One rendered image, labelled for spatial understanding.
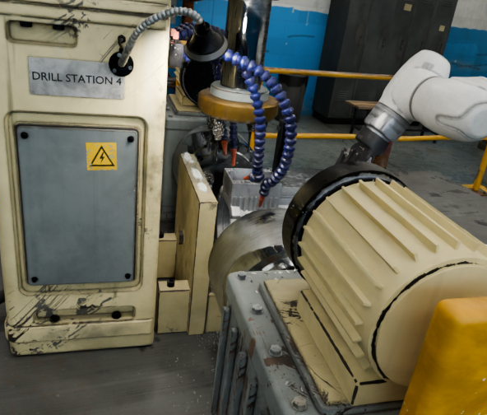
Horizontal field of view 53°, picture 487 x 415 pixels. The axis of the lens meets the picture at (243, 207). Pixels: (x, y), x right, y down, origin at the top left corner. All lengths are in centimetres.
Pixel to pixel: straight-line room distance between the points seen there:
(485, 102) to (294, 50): 574
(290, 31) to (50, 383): 593
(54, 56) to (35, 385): 63
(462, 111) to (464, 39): 726
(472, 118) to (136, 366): 83
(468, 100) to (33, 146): 79
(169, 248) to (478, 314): 100
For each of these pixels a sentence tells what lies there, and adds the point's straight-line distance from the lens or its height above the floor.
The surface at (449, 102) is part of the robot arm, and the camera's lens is 103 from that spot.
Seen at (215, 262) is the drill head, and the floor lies 107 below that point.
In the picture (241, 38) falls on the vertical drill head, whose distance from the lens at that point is 104.
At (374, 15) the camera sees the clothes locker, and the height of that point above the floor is 140.
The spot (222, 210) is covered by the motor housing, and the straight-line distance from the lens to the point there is 128.
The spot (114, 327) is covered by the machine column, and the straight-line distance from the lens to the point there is 110.
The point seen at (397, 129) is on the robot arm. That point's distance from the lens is 116.
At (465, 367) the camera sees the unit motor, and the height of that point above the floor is 130.
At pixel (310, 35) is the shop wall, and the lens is 676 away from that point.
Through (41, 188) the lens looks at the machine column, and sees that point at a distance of 95.
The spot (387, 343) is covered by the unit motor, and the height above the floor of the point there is 126.
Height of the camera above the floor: 156
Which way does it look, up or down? 24 degrees down
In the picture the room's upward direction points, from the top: 7 degrees clockwise
